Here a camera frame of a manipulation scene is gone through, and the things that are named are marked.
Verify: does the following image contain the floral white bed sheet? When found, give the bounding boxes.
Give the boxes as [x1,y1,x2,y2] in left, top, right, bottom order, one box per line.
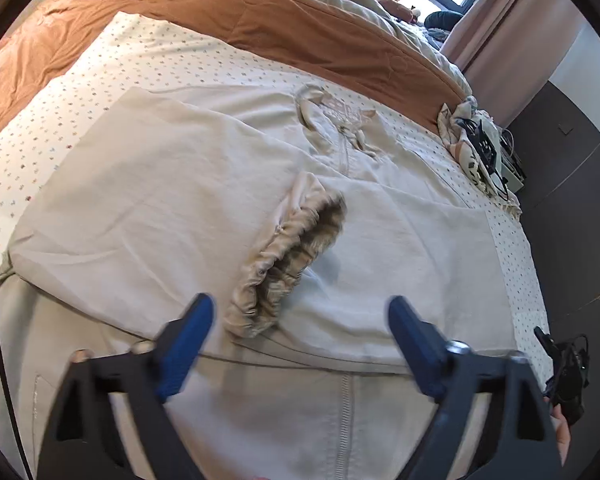
[0,13,552,380]

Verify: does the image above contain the white bedside nightstand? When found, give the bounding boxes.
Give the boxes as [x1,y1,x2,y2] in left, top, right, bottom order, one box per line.
[498,128,526,193]

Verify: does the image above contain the black cables on cloth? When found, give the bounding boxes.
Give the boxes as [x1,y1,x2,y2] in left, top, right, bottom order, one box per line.
[454,116,512,196]

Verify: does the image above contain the orange-brown duvet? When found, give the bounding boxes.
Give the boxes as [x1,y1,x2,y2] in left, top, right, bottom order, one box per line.
[0,0,468,131]

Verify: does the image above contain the brown plush toy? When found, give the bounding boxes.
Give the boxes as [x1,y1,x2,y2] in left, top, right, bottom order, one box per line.
[376,0,420,25]

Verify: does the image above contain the beige jacket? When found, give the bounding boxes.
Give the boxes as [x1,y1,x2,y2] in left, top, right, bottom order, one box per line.
[0,87,514,479]

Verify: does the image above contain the pink right curtain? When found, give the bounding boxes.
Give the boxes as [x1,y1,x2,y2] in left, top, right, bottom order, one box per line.
[441,0,585,127]

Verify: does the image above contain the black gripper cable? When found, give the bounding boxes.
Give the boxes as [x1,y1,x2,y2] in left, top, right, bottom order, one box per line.
[0,259,34,480]

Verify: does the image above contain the patterned crumpled cloth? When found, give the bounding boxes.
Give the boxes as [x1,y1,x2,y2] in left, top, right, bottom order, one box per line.
[437,96,522,220]

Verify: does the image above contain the person's right hand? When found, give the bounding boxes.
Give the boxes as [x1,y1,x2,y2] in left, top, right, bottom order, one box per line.
[543,396,571,465]

